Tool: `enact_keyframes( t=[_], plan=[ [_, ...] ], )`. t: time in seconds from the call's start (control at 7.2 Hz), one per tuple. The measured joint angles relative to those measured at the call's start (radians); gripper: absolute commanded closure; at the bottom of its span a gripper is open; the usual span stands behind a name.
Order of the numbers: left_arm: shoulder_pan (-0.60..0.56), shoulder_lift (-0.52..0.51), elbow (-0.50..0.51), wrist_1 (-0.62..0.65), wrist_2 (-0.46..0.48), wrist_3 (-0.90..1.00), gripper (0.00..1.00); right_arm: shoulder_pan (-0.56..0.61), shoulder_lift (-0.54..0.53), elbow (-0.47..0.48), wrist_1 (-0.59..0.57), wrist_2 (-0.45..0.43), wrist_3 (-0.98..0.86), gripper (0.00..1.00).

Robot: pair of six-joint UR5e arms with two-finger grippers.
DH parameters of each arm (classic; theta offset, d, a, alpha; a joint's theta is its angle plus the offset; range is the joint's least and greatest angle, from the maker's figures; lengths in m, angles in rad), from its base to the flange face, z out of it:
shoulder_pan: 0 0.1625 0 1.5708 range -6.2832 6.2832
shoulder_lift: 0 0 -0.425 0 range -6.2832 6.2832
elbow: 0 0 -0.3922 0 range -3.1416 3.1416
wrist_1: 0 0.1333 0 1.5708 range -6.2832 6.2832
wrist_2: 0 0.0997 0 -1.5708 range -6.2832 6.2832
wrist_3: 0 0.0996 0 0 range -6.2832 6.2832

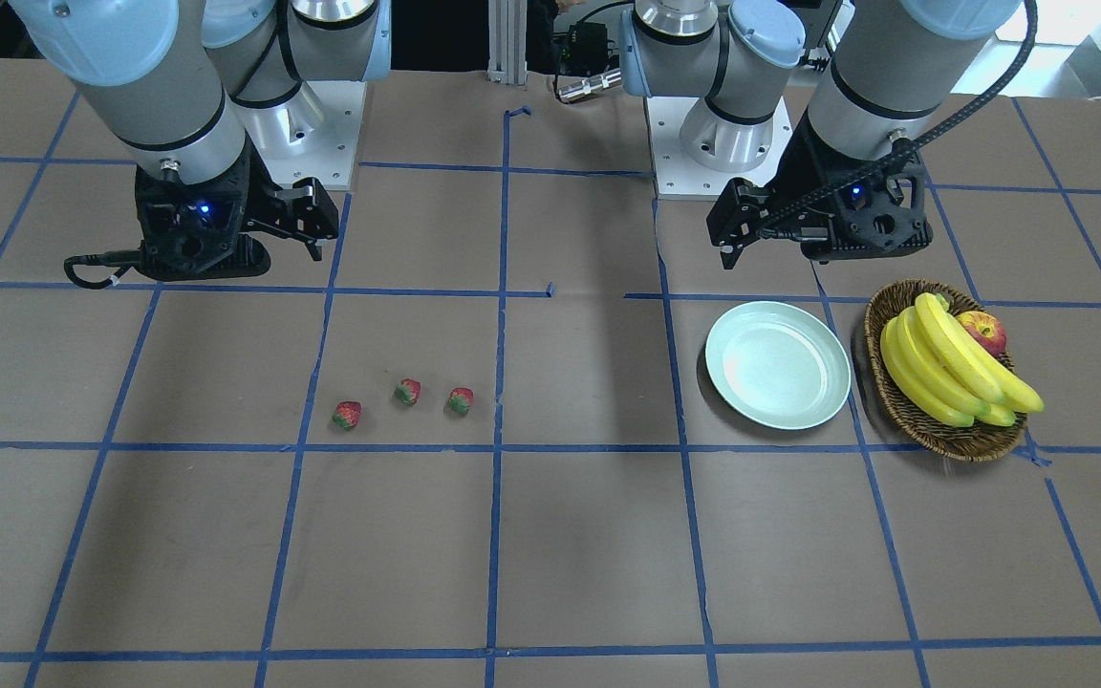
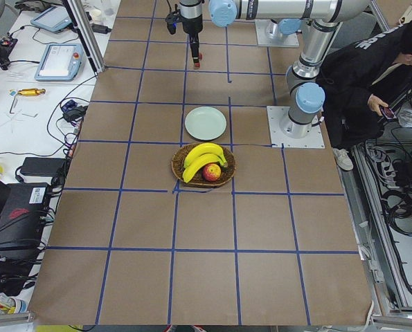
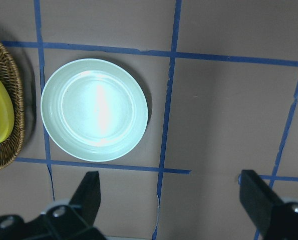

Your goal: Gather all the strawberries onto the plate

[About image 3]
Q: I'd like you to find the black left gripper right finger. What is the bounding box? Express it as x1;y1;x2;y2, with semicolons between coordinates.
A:
239;169;283;234

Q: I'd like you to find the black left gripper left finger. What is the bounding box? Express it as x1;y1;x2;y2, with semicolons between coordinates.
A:
69;171;100;229

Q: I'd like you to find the pale green plate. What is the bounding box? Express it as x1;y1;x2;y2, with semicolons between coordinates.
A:
41;58;149;162

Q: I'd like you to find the brown wicker basket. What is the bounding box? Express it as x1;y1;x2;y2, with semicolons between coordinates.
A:
0;41;25;170

